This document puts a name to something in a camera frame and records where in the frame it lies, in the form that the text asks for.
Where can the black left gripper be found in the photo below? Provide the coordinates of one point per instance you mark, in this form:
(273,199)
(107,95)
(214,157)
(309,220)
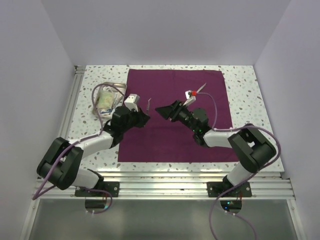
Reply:
(141,117)

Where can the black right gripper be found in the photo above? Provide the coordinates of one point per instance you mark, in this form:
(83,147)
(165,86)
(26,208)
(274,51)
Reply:
(171,111)

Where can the curved steel tweezers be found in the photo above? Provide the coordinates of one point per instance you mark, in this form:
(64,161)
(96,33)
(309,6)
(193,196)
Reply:
(148,104)

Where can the purple cloth mat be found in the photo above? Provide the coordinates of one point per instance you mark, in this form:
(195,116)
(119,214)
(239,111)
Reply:
(162,141)

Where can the clear pouch with blue label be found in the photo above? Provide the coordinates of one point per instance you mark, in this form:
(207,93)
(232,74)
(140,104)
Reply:
(106,112)

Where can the stainless steel tray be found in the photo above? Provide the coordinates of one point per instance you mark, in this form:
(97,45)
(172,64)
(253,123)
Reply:
(118,88)

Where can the green-print glove bag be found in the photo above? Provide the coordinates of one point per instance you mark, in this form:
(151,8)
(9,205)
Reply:
(106,100)

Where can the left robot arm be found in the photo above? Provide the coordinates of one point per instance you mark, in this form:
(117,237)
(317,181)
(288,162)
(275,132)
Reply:
(61,163)

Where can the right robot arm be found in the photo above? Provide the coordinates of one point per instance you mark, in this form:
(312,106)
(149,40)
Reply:
(255,147)

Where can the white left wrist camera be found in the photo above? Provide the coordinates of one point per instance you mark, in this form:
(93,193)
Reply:
(131,102)

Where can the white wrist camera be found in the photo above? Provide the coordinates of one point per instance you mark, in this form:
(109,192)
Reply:
(131,102)
(190,97)

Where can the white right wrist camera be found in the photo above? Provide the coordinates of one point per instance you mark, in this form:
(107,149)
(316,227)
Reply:
(190,97)

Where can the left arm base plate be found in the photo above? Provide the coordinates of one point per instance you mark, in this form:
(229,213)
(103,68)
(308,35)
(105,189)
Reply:
(102,189)

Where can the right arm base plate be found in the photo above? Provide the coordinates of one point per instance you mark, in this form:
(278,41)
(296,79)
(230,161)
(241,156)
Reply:
(216,188)

